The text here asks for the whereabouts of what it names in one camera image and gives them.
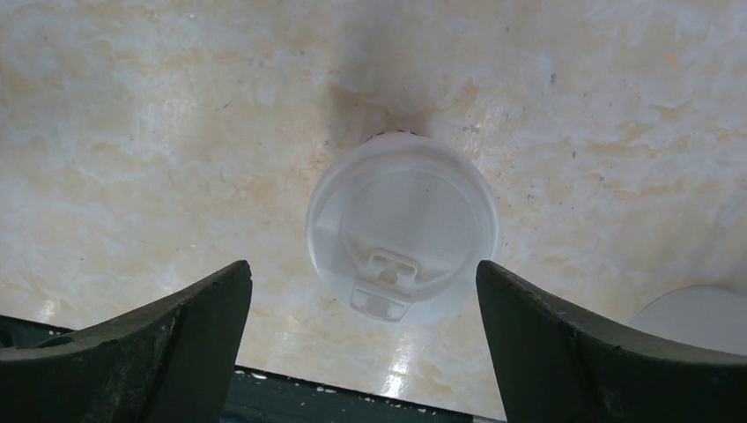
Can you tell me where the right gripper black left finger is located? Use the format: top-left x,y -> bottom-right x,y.
1,260 -> 253,422

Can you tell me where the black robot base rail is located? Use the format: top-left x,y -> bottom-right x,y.
220,365 -> 489,422

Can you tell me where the white plastic cup lid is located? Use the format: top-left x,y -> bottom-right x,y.
306,131 -> 500,324

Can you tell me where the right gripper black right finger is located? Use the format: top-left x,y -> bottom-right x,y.
476,260 -> 746,422

